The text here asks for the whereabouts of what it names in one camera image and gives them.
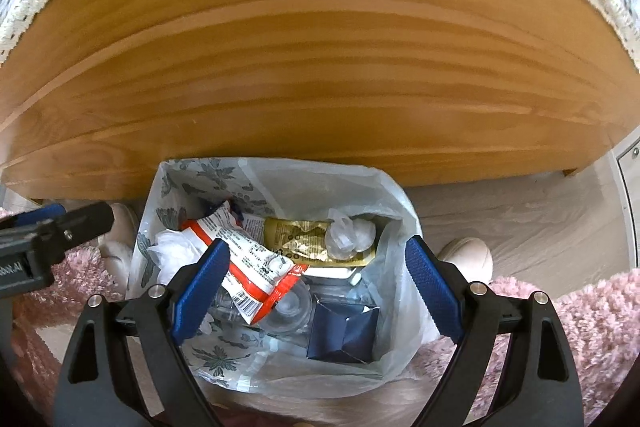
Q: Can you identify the white wardrobe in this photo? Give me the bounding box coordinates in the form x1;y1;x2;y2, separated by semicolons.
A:
606;127;639;268

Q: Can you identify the floral plastic trash bag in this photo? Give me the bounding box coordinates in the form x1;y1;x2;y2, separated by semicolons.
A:
127;158;438;399

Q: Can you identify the clear plastic container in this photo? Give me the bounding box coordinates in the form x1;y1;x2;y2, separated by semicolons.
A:
201;268;378;345

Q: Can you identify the red white snack wrapper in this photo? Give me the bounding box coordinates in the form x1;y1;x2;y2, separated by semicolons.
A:
181;202;308;325

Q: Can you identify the left pink fluffy slipper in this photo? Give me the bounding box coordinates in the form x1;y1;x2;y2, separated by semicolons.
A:
1;202;138;413

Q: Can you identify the white plastic bag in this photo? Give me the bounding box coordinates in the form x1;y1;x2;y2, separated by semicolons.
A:
324;209;376;261

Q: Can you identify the wooden bed frame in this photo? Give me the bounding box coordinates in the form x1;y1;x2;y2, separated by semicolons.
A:
1;0;639;199

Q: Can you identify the right pink fluffy slipper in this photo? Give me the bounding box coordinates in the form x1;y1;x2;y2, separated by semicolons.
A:
409;235;640;426

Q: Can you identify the dark blue box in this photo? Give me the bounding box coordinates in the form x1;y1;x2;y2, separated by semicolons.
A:
306;299;380;364

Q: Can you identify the pink fluffy slipper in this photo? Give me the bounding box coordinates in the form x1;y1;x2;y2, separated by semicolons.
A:
409;235;640;426
1;202;138;413

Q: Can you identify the translucent plastic bag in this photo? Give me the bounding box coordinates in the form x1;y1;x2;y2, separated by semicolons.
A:
150;229;208;285

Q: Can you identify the gold snack wrapper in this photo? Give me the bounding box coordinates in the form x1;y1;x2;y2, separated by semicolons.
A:
264;218;376;268

